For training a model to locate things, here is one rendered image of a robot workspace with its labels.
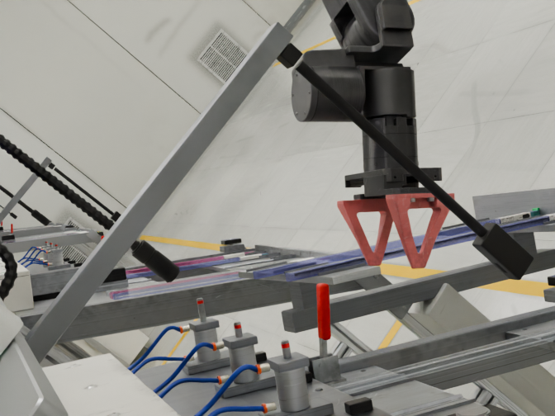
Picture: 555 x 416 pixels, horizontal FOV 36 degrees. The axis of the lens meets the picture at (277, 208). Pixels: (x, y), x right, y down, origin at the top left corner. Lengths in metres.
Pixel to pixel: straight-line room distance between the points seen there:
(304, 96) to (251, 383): 0.30
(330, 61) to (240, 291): 0.93
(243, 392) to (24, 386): 0.50
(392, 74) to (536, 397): 0.71
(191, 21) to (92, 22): 0.98
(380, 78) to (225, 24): 8.02
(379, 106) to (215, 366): 0.31
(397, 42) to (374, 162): 0.12
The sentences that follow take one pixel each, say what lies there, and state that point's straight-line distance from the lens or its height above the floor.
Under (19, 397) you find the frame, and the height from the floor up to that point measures 1.39.
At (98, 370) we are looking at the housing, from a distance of 0.82.
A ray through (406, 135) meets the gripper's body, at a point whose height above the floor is 1.14.
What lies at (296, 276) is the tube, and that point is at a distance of 1.11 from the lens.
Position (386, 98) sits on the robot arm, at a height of 1.18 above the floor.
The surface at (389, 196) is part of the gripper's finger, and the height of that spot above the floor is 1.13.
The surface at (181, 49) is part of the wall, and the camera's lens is 8.71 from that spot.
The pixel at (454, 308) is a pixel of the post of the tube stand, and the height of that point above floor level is 0.78.
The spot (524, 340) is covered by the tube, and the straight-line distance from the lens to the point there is 0.99.
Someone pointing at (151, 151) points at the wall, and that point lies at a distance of 8.51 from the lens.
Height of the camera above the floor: 1.43
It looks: 16 degrees down
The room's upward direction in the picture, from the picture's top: 50 degrees counter-clockwise
